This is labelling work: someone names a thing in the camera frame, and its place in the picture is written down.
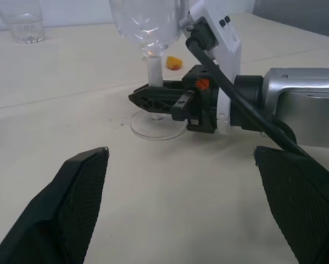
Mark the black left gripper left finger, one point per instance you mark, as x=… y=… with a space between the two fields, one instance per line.
x=57 y=206

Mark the clear plastic wine glass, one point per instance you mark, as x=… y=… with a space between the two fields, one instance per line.
x=142 y=22

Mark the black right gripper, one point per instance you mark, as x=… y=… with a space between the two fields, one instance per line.
x=206 y=110

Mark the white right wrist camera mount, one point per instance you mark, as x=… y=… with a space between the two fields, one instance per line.
x=230 y=55

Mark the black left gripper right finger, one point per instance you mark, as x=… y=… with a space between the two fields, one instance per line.
x=304 y=206

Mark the clear glass tumbler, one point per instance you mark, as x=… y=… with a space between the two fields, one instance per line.
x=24 y=22

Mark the yellow bottle cap red tape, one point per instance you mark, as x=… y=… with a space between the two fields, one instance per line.
x=174 y=62

